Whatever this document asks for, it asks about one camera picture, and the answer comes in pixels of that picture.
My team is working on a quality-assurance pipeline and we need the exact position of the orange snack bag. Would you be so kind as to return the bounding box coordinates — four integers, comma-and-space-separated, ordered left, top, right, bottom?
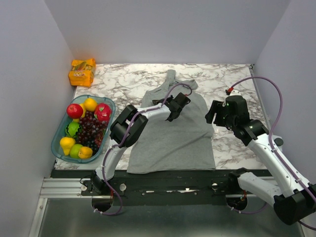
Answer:
68, 58, 96, 87

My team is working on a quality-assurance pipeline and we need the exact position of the yellow lemon under apple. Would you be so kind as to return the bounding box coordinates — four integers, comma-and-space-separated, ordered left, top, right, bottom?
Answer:
73, 103, 86, 123

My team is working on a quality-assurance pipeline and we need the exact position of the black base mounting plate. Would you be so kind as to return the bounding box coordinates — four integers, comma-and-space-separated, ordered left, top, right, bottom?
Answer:
50, 169, 257, 207

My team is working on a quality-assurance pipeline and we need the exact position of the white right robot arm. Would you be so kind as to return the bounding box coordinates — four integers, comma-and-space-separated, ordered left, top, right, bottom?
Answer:
205, 95, 316, 225

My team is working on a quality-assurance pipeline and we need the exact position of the red dragon fruit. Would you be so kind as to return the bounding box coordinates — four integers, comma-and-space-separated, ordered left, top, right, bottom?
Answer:
94, 103, 112, 122

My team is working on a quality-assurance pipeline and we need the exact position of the yellow pear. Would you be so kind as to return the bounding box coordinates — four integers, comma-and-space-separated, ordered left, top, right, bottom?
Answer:
60, 137, 76, 156

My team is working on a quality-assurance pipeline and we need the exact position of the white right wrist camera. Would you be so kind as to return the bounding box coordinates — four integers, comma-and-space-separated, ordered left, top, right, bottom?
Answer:
225, 87, 241, 97

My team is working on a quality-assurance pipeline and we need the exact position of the green lime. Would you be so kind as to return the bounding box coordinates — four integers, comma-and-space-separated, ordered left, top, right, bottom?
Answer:
69, 144, 83, 159

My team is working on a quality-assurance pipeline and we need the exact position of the dark purple grape bunch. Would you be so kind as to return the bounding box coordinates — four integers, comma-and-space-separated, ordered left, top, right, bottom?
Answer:
76, 111, 108, 155

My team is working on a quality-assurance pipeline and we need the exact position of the grey tank top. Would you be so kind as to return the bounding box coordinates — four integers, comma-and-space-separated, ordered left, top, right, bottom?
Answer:
127, 70, 215, 174

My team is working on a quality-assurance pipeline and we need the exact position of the aluminium rail frame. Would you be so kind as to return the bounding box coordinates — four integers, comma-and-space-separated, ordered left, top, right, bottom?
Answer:
27, 176, 307, 237

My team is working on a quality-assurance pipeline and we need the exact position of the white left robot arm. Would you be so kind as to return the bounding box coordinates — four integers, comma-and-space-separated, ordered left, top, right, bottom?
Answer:
90, 92, 191, 195

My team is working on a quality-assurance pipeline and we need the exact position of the green striped melon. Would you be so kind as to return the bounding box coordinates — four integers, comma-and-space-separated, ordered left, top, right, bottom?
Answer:
65, 122, 82, 138

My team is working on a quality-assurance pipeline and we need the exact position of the red apple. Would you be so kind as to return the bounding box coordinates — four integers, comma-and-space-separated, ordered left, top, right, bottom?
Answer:
66, 104, 83, 119

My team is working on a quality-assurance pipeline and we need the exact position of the white bottle black cap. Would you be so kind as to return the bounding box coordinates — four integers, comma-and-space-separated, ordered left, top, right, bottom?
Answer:
274, 137, 284, 149

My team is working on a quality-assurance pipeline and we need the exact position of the orange yellow fruit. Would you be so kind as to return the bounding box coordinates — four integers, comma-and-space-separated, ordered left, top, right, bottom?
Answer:
78, 146, 93, 159

